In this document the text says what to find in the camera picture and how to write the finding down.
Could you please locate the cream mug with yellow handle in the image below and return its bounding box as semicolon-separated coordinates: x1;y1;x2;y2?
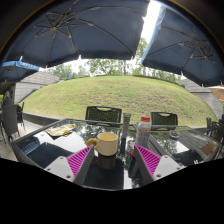
86;131;120;157

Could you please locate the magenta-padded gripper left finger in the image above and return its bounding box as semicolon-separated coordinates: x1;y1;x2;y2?
44;145;96;186

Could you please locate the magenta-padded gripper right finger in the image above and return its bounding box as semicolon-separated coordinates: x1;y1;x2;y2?
132;143;184;185

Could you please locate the orange patio umbrella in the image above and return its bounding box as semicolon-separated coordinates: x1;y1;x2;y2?
207;85;224;103

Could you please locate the yellow snack packet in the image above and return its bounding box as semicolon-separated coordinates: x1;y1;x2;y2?
45;123;78;138

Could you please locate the large navy patio umbrella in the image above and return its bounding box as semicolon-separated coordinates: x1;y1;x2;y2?
1;0;150;69
139;4;224;88

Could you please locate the red-capped clear drink bottle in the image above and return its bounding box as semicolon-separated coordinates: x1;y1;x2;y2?
134;115;153;150

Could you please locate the flat round red coaster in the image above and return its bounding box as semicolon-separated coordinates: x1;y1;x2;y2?
129;148;138;160

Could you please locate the dark wicker chair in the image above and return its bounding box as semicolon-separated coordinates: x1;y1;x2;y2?
205;116;224;142
84;105;123;124
1;103;22;145
150;111;179;128

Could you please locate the glass ashtray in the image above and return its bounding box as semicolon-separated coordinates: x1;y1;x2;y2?
168;130;181;140

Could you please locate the upright menu card stand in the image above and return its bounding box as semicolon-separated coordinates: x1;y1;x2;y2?
121;112;133;139

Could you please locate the person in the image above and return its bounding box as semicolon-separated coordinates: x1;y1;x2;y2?
2;90;14;108

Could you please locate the navy umbrella with blue band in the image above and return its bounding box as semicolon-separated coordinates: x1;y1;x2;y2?
0;60;46;84

